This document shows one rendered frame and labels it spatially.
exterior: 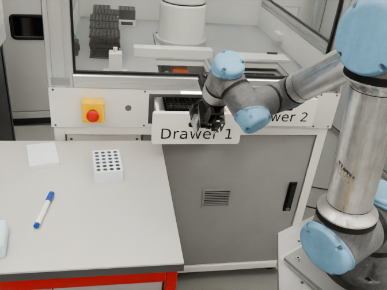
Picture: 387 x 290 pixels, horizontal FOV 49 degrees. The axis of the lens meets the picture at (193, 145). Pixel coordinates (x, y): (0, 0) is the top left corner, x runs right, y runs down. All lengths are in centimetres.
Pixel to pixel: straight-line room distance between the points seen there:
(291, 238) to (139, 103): 67
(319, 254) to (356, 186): 17
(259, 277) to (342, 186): 134
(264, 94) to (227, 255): 110
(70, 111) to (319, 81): 84
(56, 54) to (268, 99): 70
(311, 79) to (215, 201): 89
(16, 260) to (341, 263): 70
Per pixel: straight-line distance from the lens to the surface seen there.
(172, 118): 132
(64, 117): 148
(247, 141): 161
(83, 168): 135
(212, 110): 109
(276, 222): 190
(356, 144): 77
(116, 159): 131
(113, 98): 144
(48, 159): 137
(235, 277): 208
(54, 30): 137
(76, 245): 108
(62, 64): 140
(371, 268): 106
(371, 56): 69
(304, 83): 99
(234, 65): 99
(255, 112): 96
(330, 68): 94
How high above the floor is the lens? 151
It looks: 30 degrees down
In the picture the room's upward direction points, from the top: 6 degrees clockwise
